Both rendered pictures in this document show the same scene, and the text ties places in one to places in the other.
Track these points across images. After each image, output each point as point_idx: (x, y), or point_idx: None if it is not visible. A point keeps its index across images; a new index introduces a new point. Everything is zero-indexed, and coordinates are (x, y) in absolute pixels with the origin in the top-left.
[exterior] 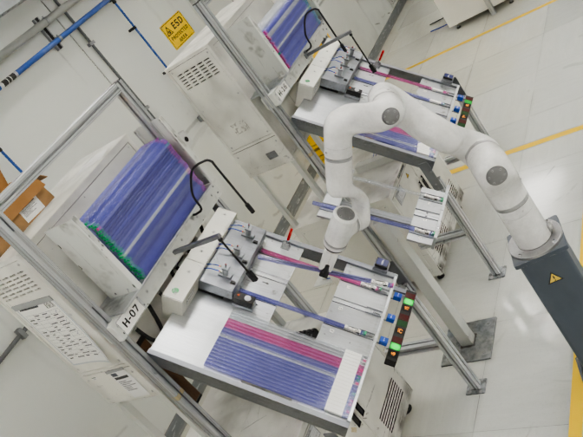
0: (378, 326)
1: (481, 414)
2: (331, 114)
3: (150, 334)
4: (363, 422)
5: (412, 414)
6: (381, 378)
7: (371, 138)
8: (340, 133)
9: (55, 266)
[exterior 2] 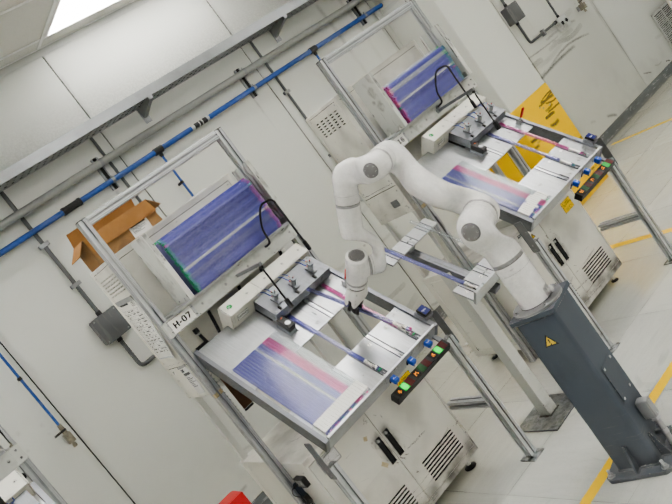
0: (393, 365)
1: (522, 479)
2: (336, 166)
3: None
4: (400, 461)
5: (473, 471)
6: (435, 426)
7: None
8: (341, 182)
9: (126, 271)
